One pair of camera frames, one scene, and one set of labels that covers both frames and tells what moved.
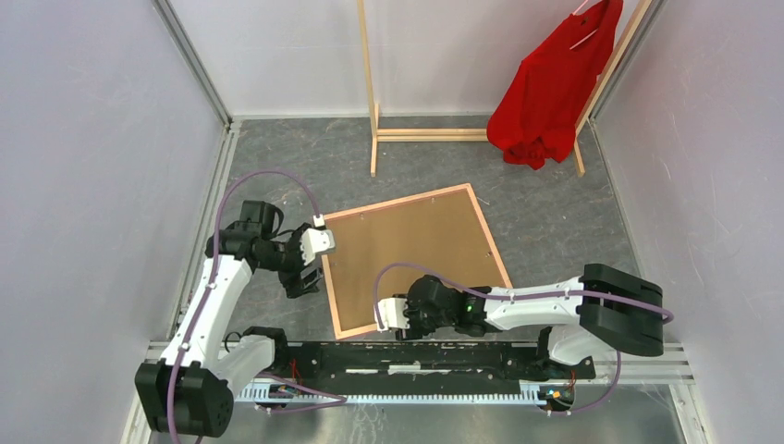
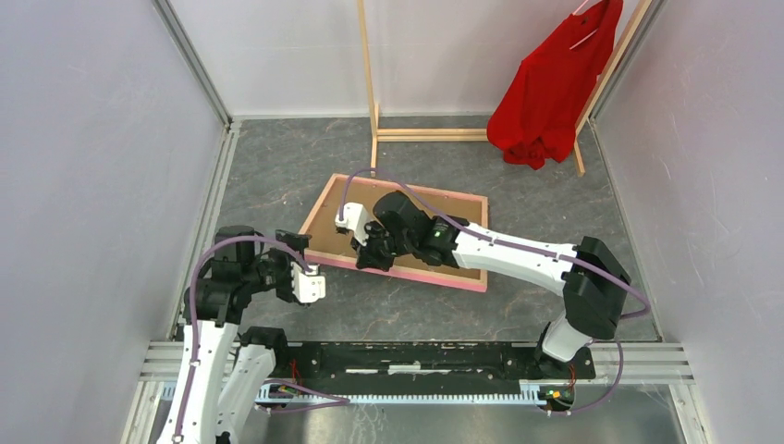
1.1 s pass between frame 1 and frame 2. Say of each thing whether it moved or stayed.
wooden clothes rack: stayed
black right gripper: moved
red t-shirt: stayed
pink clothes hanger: stayed
